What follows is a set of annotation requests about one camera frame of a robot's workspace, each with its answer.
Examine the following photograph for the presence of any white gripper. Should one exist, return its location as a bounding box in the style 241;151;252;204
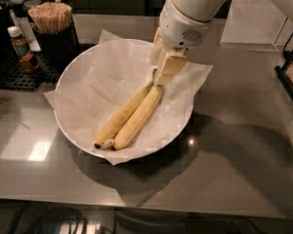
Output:
149;0;211;85

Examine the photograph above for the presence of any yellow banana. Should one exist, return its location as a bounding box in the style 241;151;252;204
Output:
112;85;164;150
94;78;154;149

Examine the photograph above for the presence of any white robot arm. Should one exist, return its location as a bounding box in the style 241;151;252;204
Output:
149;0;293;85

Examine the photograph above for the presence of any white bowl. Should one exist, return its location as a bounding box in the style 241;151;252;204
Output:
54;38;196;160

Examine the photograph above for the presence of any white paper liner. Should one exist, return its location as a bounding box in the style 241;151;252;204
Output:
43;29;214;167

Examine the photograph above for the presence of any clear acrylic sign stand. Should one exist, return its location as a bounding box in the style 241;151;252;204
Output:
221;0;293;48

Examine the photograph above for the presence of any black chopstick holder cup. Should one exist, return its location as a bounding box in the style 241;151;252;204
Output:
34;23;79;73

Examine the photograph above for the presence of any bundle of wooden chopsticks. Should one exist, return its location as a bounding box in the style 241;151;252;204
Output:
28;2;72;34

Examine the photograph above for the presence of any small red-brown jar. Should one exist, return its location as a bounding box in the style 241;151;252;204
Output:
20;53;40;73

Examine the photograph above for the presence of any small brown sauce bottle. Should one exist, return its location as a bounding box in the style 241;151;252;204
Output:
8;26;30;57

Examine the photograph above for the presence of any dark jar with lid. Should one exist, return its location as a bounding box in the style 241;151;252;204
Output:
9;0;27;18

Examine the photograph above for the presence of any black grid mat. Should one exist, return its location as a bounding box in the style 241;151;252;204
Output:
0;48;61;92

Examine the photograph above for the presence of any black container far left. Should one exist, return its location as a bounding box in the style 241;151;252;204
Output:
0;0;13;49

